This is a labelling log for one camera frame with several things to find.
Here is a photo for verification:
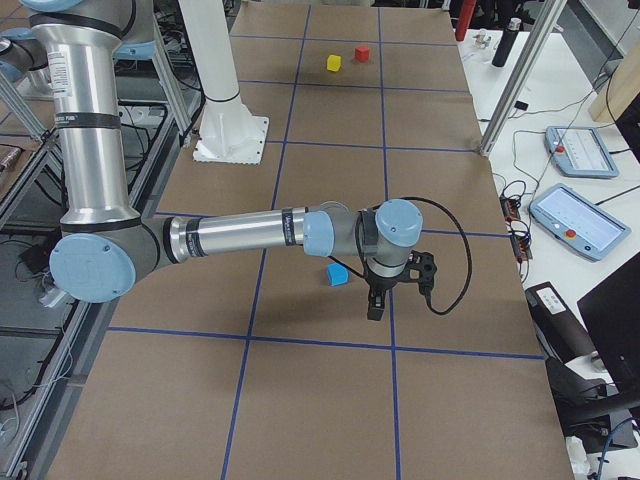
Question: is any red cube block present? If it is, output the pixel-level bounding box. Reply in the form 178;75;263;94
354;45;371;63

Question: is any teach pendant tablet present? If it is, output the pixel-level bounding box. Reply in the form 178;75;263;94
529;183;632;261
545;126;619;179

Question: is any black thermos bottle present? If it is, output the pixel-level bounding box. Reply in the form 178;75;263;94
492;17;521;68

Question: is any black computer monitor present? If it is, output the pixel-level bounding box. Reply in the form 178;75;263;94
578;265;639;389

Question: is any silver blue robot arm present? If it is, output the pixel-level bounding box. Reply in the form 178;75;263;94
28;1;436;320

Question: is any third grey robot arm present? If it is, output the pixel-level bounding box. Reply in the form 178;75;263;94
1;27;50;84

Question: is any white camera mast with base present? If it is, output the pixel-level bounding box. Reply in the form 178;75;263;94
179;0;269;165

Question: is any black cardboard box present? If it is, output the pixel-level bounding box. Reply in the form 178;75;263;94
525;282;596;363

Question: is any orange circuit board near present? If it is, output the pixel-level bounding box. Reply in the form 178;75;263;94
499;195;522;223

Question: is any far teach pendant tablet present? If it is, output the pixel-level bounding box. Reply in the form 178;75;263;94
545;126;619;179

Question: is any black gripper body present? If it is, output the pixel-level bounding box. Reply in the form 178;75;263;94
365;270;399;296

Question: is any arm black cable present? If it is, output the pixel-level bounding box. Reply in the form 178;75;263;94
329;196;474;316

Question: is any near teach pendant tablet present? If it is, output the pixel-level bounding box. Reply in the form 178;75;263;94
529;183;632;261

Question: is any aluminium frame post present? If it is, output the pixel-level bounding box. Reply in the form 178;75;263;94
478;0;567;157

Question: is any white power strip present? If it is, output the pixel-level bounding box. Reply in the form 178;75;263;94
38;286;67;308

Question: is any red cylinder bottle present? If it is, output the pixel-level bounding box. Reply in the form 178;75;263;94
455;0;477;42

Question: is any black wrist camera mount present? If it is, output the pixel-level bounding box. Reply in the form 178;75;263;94
406;250;437;297

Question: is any yellow cube block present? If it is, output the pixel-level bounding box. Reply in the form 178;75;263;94
326;54;342;73

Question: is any black power adapter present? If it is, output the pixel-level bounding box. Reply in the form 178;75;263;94
19;245;50;274

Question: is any blue cube block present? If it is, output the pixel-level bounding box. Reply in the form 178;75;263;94
326;263;349;287

